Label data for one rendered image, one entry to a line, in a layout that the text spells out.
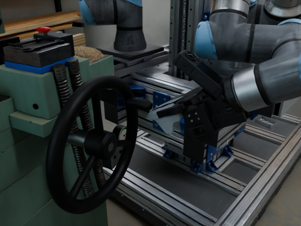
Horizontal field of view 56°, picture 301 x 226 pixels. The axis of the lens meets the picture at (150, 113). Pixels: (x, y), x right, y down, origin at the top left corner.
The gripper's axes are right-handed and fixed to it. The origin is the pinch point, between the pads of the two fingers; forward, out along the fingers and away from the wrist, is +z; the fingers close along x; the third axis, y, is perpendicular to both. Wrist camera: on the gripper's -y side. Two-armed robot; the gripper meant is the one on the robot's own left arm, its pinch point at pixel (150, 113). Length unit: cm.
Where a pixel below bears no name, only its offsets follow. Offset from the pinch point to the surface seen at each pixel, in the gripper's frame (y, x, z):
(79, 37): -27.0, 24.3, 29.7
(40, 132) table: -7.8, -17.7, 13.0
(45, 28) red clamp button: -26.1, -5.6, 10.2
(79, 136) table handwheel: -3.0, -11.9, 10.5
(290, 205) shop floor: 94, 86, 7
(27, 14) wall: -123, 209, 250
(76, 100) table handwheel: -10.3, -17.0, 0.2
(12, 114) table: -13.3, -17.1, 18.7
